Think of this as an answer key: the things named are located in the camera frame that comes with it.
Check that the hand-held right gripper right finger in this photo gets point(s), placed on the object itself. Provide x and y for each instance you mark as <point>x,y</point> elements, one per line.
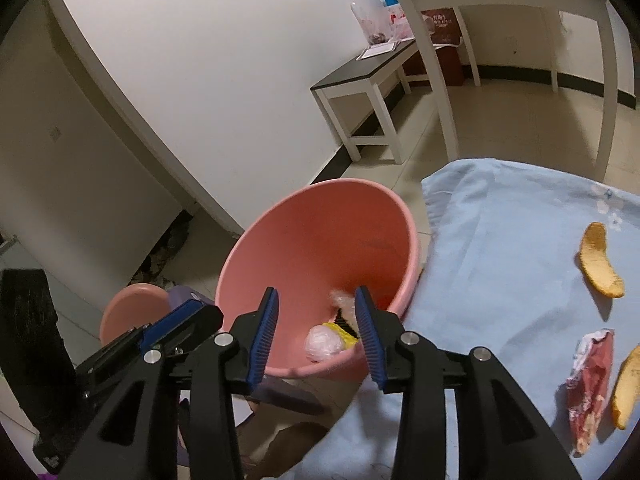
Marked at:
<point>370,345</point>

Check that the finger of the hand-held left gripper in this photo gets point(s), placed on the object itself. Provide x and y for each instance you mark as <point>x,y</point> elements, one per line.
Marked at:
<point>105,365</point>
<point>170,320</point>

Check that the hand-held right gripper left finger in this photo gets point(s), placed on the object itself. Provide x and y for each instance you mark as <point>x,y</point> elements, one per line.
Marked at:
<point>265,340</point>

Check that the yellow wrapper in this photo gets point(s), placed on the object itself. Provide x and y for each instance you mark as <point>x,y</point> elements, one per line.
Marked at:
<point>347,337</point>

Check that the black foam net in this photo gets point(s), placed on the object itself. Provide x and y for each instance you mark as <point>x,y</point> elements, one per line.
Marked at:
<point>346,321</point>

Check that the white plastic bag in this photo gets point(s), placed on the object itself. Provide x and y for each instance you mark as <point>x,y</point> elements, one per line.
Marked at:
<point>322,344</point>

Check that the orange clear plastic bag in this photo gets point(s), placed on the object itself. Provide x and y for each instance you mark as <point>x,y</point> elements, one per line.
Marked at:
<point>342,300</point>

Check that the pink plastic bucket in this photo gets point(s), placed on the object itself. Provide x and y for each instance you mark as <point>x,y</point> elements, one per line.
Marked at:
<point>320,250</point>

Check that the small pink basin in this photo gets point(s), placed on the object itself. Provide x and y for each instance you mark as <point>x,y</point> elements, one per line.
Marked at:
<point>130,310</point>

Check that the black furniture panel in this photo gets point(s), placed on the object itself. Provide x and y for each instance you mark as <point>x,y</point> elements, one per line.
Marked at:
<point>30,340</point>

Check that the light blue floral cloth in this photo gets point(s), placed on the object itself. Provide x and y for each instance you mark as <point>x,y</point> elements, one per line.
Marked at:
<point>500,260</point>

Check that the red snack wrapper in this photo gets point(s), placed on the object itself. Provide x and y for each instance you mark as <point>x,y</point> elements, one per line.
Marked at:
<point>595,385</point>

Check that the orange peel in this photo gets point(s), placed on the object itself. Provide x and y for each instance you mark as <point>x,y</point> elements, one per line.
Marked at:
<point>627,390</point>
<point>597,270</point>

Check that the white bench with dark top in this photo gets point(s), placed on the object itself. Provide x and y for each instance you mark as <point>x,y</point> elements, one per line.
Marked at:
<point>360,70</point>

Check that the white paper sheet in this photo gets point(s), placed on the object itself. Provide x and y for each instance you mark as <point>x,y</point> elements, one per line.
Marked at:
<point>377,51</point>

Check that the dark red box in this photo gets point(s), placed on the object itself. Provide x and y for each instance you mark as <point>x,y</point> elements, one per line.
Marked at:
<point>445,60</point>

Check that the clear plastic bag with contents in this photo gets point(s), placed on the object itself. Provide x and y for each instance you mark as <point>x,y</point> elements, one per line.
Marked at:
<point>370,15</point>

